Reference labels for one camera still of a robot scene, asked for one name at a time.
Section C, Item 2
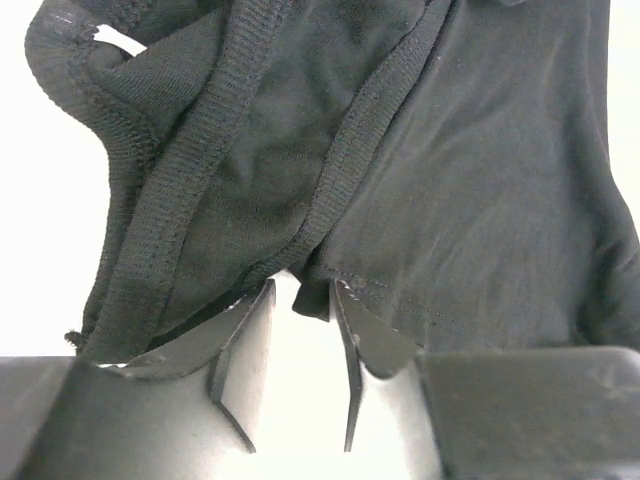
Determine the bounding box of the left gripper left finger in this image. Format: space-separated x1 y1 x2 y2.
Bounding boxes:
1 281 276 480

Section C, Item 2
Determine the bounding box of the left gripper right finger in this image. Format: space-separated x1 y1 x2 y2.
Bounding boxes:
333 282 639 479

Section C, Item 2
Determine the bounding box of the black tank top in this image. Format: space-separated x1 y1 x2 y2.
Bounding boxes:
25 1 639 363

